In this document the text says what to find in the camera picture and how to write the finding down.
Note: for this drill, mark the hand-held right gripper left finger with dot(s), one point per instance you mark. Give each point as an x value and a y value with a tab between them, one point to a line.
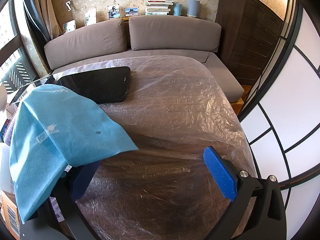
82	180

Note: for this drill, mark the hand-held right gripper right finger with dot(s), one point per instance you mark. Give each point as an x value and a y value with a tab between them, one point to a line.
220	172

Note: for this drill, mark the white printed packet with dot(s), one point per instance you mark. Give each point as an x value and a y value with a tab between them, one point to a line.
58	210

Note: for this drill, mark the cardboard box with barcode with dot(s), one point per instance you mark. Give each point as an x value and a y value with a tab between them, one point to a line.
10	210

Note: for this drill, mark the purple ribbed plastic tray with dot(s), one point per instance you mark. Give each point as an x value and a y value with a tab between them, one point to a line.
8	135

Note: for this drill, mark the grey sofa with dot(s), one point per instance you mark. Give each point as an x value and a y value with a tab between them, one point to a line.
220	70

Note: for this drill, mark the grey-edged flat device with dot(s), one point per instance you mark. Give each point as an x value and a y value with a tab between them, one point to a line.
30	86

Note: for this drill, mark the grey sofa cushion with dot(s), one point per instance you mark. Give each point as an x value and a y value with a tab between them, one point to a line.
175	32
85	42

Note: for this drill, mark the dark wooden dresser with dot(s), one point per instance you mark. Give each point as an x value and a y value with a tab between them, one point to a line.
250	30

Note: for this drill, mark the small photo card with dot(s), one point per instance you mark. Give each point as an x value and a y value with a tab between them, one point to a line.
69	26

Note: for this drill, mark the tall photo card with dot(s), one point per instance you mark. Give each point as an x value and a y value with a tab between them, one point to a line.
90	17

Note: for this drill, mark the grey cylinder speaker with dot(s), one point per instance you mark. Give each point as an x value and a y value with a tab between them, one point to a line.
192	8

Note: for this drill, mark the light blue cylinder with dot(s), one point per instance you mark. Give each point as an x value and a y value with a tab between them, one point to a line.
177	10

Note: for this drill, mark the dark curtain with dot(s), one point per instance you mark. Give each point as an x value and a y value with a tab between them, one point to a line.
32	17

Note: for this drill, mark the photo of a person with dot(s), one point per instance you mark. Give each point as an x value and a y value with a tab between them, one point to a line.
113	12

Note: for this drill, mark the window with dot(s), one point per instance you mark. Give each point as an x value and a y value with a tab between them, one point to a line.
10	22

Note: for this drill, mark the beige curtain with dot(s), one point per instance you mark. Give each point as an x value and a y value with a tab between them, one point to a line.
47	10

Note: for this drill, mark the photo of a building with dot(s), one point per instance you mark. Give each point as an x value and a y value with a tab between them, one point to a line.
131	12

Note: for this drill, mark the stack of books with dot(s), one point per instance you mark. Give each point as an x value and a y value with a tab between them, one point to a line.
158	7

